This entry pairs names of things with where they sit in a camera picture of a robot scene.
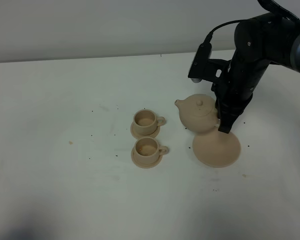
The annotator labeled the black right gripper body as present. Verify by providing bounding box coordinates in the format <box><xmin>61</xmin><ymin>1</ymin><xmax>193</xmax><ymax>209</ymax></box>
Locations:
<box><xmin>211</xmin><ymin>59</ymin><xmax>268</xmax><ymax>118</ymax></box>

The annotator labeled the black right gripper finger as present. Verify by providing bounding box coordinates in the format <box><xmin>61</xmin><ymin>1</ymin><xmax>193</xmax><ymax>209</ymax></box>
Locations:
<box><xmin>217</xmin><ymin>112</ymin><xmax>242</xmax><ymax>134</ymax></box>

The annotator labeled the tan ceramic teapot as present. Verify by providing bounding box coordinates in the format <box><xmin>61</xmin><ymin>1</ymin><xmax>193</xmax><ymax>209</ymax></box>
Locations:
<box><xmin>174</xmin><ymin>94</ymin><xmax>219</xmax><ymax>134</ymax></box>

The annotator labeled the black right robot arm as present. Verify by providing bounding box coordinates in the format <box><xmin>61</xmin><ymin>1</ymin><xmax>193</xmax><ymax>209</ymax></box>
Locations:
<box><xmin>214</xmin><ymin>0</ymin><xmax>300</xmax><ymax>134</ymax></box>

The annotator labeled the large tan teapot saucer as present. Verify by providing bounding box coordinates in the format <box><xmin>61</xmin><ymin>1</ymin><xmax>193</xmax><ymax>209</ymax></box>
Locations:
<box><xmin>192</xmin><ymin>127</ymin><xmax>241</xmax><ymax>168</ymax></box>

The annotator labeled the far tan teacup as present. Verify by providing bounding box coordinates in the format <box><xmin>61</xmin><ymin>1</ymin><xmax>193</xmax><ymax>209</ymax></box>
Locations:
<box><xmin>132</xmin><ymin>109</ymin><xmax>166</xmax><ymax>136</ymax></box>

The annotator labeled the tan teacup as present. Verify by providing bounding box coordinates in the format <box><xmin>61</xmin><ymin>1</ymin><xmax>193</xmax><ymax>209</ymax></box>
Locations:
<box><xmin>133</xmin><ymin>137</ymin><xmax>169</xmax><ymax>165</ymax></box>
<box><xmin>132</xmin><ymin>109</ymin><xmax>166</xmax><ymax>136</ymax></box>

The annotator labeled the near tan teacup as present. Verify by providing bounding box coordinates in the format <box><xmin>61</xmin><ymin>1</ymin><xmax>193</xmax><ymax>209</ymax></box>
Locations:
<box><xmin>133</xmin><ymin>137</ymin><xmax>169</xmax><ymax>165</ymax></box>

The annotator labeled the far small tan saucer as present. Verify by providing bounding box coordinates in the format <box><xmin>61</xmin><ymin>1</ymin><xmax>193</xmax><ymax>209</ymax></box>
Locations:
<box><xmin>130</xmin><ymin>122</ymin><xmax>161</xmax><ymax>139</ymax></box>

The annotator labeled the small tan saucer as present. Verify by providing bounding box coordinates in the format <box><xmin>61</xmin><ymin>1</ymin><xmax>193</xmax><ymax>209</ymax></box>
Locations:
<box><xmin>130</xmin><ymin>122</ymin><xmax>161</xmax><ymax>139</ymax></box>
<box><xmin>131</xmin><ymin>149</ymin><xmax>163</xmax><ymax>169</ymax></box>

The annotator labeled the near small tan saucer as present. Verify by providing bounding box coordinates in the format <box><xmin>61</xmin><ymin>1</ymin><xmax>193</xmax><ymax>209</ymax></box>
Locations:
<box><xmin>131</xmin><ymin>149</ymin><xmax>163</xmax><ymax>169</ymax></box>

